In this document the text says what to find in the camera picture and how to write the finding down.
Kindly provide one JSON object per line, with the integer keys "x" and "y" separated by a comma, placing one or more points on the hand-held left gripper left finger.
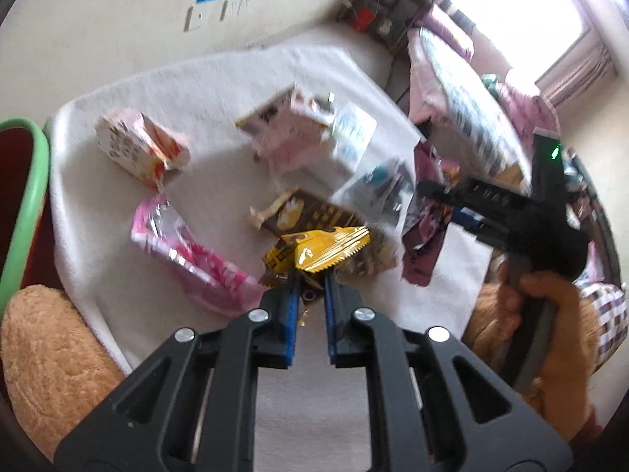
{"x": 291, "y": 314}

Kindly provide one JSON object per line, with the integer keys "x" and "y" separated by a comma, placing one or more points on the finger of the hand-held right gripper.
{"x": 481, "y": 194}
{"x": 484, "y": 228}

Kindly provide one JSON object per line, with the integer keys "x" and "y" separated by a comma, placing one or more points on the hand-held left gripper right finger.
{"x": 330, "y": 314}

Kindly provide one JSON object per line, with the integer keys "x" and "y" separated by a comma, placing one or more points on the yellow snack wrapper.
{"x": 319, "y": 250}

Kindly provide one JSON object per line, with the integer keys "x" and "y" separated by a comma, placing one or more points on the maroon snack wrapper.
{"x": 422, "y": 250}

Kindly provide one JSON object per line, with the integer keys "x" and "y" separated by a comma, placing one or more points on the silver blue snack wrapper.
{"x": 378, "y": 191}

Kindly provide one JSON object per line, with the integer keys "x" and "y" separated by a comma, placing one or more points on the strawberry print biscuit box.
{"x": 128, "y": 147}

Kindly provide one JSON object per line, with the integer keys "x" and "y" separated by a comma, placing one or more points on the green rimmed red bin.
{"x": 29, "y": 196}

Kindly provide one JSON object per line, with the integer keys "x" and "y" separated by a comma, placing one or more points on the person's right forearm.
{"x": 570, "y": 364}

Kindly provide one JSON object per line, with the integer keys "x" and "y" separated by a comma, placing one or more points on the person's right hand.
{"x": 550, "y": 290}

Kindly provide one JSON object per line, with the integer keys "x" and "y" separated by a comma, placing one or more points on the bed with patterned quilt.
{"x": 467, "y": 108}

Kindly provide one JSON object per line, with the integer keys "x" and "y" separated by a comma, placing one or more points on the person's right leg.
{"x": 484, "y": 319}

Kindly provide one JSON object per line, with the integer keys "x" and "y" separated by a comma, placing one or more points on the person's leg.
{"x": 484, "y": 319}
{"x": 49, "y": 354}

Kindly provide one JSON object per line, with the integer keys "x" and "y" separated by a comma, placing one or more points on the pink folded quilt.
{"x": 528, "y": 105}

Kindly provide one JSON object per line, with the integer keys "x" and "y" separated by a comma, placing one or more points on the brown snack packet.
{"x": 314, "y": 214}

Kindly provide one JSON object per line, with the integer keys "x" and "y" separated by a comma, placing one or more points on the checked blanket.
{"x": 607, "y": 319}

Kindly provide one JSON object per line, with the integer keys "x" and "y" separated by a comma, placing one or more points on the pink foil wrapper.
{"x": 196, "y": 260}

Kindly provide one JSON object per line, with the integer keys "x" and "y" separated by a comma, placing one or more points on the teal plush toy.
{"x": 490, "y": 82}

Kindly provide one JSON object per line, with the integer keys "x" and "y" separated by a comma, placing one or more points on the white milk carton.
{"x": 351, "y": 132}

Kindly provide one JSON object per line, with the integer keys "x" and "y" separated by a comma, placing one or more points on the floral curtain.
{"x": 580, "y": 76}

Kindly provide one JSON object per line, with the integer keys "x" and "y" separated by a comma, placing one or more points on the purple pink pillow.
{"x": 452, "y": 29}

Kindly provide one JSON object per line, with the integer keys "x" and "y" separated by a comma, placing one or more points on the pink carton box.
{"x": 290, "y": 142}

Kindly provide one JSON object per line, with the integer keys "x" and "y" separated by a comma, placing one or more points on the window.
{"x": 516, "y": 14}

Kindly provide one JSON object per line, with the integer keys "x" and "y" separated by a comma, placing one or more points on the white table cloth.
{"x": 108, "y": 236}

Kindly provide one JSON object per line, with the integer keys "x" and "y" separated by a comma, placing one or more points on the dark storage shelf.
{"x": 393, "y": 10}

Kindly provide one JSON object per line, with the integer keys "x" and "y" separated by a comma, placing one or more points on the red bag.
{"x": 362, "y": 19}

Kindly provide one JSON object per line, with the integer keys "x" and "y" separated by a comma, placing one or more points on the person's left leg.
{"x": 49, "y": 354}

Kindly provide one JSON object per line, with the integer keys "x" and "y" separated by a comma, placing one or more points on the white wall socket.
{"x": 224, "y": 10}
{"x": 190, "y": 18}

